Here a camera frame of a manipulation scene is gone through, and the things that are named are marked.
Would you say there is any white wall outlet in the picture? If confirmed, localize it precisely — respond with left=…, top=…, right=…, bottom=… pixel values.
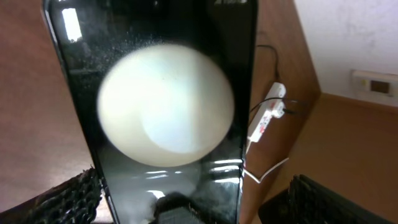
left=351, top=70, right=397, bottom=107

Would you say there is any black charging cable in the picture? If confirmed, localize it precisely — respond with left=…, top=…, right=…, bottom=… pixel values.
left=249, top=44, right=299, bottom=115

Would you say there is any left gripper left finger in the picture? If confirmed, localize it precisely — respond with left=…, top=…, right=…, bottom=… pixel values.
left=1, top=168, right=101, bottom=224

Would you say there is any black Galaxy flip phone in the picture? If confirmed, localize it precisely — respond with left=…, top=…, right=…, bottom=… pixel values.
left=42, top=0, right=258, bottom=223

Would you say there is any white power strip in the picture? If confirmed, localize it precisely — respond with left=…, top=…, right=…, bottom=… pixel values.
left=248, top=82, right=286, bottom=142

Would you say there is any white power strip cord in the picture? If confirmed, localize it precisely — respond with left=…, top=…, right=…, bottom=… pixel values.
left=242, top=138, right=290, bottom=184

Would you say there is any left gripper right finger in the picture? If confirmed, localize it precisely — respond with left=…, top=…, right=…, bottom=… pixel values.
left=289, top=174, right=392, bottom=224

